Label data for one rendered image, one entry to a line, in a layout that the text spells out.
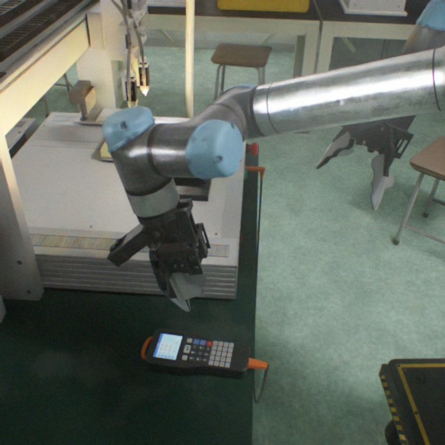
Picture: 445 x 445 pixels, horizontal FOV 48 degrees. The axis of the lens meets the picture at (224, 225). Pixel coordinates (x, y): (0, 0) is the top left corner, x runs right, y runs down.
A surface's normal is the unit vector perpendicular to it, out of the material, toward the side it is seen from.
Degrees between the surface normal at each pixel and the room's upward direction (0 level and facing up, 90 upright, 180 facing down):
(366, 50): 90
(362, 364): 0
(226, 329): 0
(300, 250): 0
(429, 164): 13
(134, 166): 105
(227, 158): 76
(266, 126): 111
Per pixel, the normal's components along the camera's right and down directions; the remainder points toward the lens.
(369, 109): -0.30, 0.79
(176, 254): -0.16, 0.58
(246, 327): 0.02, -0.81
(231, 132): 0.88, 0.07
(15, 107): 1.00, 0.06
